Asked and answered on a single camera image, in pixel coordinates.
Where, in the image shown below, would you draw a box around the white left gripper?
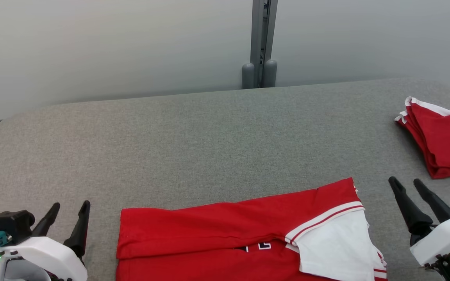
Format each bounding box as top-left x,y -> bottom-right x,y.
0,200 -> 91,281

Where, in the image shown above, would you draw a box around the red number 23 jersey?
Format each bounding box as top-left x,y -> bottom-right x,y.
116,178 -> 388,281

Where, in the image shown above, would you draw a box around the red basketball shorts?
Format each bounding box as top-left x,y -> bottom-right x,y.
394,96 -> 450,180

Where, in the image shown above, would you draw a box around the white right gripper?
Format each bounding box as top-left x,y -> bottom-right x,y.
388,176 -> 450,270

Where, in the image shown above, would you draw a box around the grey cylinder post foot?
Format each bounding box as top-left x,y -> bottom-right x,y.
242,62 -> 255,89
263,59 -> 278,88

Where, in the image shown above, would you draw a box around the grey vertical wall post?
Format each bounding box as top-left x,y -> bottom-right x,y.
250,0 -> 279,88

